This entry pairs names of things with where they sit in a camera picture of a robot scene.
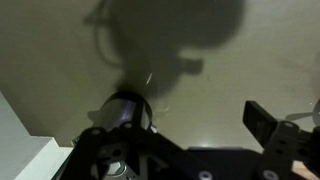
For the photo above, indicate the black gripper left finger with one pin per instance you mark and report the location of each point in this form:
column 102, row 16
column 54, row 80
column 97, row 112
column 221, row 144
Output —
column 89, row 143

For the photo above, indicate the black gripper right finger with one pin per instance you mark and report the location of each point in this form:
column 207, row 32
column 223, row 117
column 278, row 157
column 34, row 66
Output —
column 280, row 140

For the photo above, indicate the stainless steel kettle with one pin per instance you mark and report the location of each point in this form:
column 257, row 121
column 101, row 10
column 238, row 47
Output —
column 116, row 110

